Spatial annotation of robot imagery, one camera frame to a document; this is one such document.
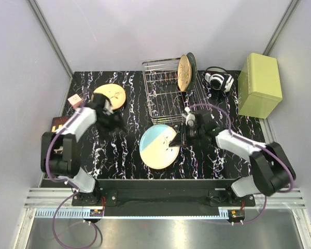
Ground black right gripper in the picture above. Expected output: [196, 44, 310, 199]
[169, 122, 205, 148]

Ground cream plate with sprig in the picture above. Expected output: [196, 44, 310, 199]
[139, 124, 179, 170]

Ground yellow floral plate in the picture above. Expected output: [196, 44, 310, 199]
[91, 84, 126, 110]

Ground beige leaf pattern plate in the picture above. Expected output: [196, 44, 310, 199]
[177, 54, 192, 92]

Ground blue glazed plate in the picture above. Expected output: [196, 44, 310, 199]
[186, 52, 197, 91]

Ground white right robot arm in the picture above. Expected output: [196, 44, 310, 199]
[169, 108, 296, 206]

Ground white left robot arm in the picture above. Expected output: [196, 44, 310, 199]
[41, 93, 126, 205]

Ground pink cube power adapter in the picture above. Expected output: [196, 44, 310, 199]
[67, 94, 83, 110]

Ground dark cover paperback book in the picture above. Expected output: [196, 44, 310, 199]
[51, 116, 69, 132]

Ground white black headphones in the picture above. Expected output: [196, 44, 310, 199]
[204, 66, 235, 93]

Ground green rectangular box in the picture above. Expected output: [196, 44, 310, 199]
[237, 53, 282, 119]

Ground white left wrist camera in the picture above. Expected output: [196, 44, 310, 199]
[103, 100, 114, 115]

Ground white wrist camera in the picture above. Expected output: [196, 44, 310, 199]
[103, 100, 114, 115]
[182, 107, 195, 127]

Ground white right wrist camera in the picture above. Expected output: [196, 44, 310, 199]
[182, 107, 195, 127]

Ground metal wire dish rack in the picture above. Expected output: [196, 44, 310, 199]
[142, 58, 208, 126]

